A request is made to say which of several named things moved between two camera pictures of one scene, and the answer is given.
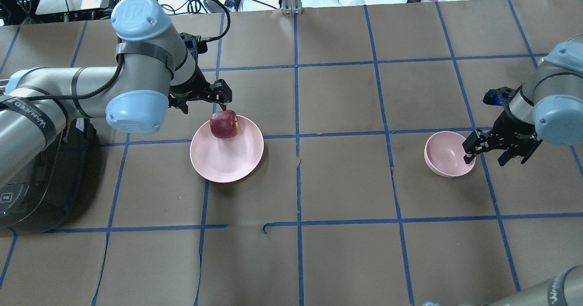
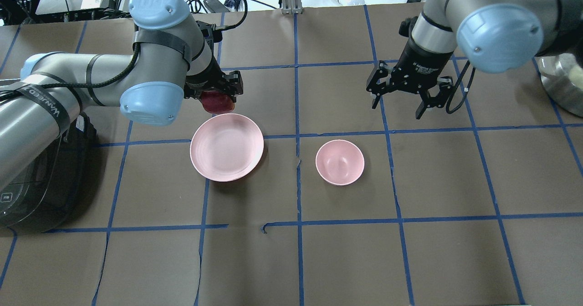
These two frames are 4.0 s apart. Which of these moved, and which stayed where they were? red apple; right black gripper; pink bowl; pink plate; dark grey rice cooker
Moved: pink bowl; right black gripper; red apple
Stayed: pink plate; dark grey rice cooker
